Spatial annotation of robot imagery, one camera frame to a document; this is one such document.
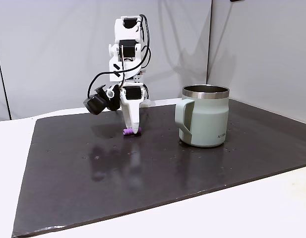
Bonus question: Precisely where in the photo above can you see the purple ribbed pen grip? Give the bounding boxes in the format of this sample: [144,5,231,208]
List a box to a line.
[122,127,142,136]

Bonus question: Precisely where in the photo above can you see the black mat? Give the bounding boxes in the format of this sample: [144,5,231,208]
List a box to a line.
[11,98,306,238]

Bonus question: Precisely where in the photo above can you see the pale green steel mug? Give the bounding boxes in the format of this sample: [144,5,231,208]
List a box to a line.
[174,84,230,148]

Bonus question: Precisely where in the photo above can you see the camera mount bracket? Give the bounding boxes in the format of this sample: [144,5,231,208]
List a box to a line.
[94,84,122,112]

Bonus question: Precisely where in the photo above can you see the black camera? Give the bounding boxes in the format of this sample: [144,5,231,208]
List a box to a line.
[83,94,108,116]

